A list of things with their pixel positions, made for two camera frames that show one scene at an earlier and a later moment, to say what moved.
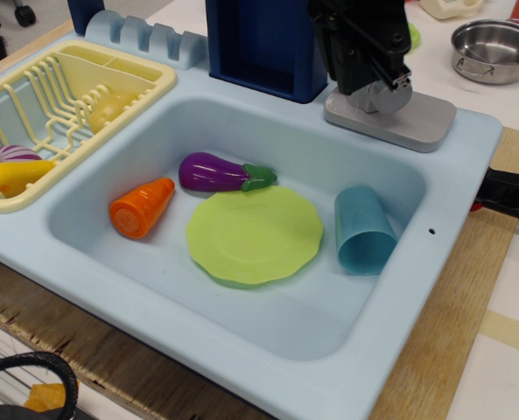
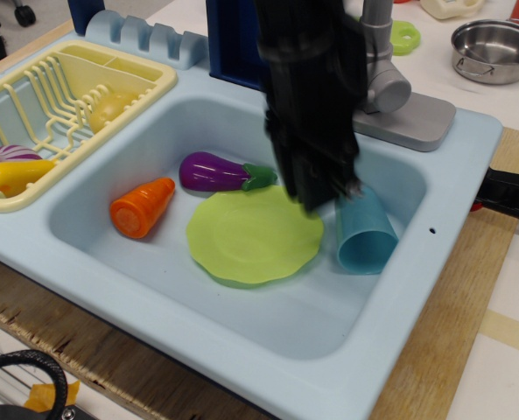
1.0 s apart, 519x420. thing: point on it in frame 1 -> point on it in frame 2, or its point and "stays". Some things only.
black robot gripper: [362, 42] -> [316, 57]
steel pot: [494, 52] stays
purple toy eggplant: [202, 171] stays
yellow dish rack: [62, 101] stays
